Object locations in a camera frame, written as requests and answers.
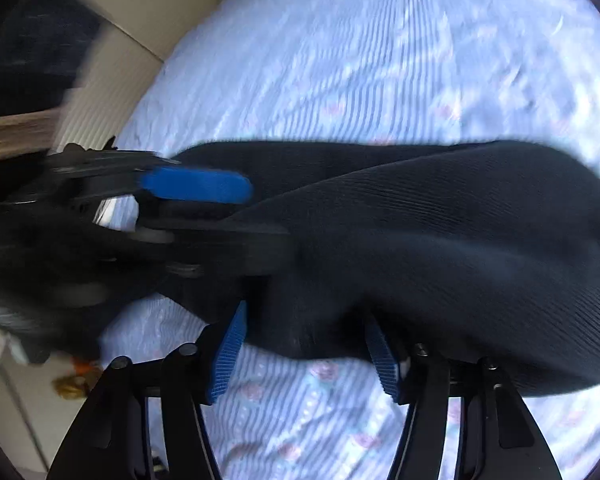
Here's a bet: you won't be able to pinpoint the dark navy corduroy pants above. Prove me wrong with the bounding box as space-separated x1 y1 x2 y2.
166 142 600 394

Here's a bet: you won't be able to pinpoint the blue striped floral bedsheet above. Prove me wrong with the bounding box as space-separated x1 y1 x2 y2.
118 0 600 479

